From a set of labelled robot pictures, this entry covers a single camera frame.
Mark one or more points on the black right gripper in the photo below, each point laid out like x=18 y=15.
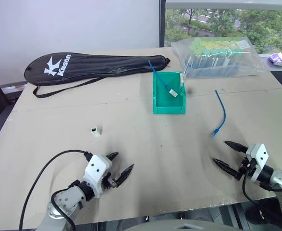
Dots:
x=247 y=168

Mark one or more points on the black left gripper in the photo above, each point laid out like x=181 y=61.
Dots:
x=110 y=183

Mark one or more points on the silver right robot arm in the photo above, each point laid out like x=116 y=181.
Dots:
x=281 y=179

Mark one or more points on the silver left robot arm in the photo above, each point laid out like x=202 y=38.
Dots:
x=67 y=198

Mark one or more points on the small white connector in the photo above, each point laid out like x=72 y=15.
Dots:
x=96 y=131

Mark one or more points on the green plastic bin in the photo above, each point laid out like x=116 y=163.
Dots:
x=168 y=108

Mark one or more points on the clear plastic bag of parts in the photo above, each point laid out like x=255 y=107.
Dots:
x=217 y=62

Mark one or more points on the black Kason racket bag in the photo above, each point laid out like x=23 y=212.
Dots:
x=95 y=66

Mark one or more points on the purple white crumpled packet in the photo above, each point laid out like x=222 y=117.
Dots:
x=277 y=59

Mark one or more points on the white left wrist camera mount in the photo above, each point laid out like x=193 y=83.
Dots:
x=96 y=168

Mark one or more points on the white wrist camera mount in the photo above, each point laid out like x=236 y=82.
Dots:
x=96 y=168
x=259 y=154

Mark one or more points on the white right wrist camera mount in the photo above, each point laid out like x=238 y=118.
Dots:
x=259 y=154

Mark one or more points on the black window frame post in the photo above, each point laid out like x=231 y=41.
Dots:
x=162 y=24

